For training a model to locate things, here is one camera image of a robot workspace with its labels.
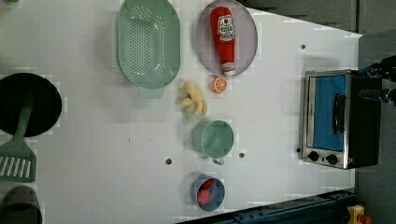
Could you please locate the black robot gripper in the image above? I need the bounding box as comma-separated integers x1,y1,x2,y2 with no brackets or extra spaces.
359,55,396,105

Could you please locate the grey round plate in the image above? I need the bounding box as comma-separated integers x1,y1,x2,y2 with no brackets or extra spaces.
195,0,258,76

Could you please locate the orange slice toy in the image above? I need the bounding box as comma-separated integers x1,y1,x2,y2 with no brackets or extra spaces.
212,77,228,93

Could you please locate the red plush ketchup bottle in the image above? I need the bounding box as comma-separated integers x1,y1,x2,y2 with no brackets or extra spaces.
210,7,235,77

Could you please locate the green mug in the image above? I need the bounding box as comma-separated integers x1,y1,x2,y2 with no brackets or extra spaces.
192,119,234,165

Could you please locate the yellow plush banana toy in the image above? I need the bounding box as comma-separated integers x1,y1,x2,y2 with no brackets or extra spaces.
180,82,207,116

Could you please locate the blue cup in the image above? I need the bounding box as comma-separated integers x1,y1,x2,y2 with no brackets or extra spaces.
191,174,225,212

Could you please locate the red strawberry toy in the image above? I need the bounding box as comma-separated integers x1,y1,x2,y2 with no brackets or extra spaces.
197,179,214,205

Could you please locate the green perforated colander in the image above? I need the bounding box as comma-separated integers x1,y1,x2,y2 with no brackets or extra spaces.
117,0,180,99

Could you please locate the black round pan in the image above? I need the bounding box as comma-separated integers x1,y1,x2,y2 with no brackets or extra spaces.
0,73,63,137

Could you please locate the green slotted spatula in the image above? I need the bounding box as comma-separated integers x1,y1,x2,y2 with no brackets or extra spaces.
0,102,36,183

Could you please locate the blue metal frame rail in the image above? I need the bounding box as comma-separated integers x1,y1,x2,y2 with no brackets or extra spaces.
178,190,357,224

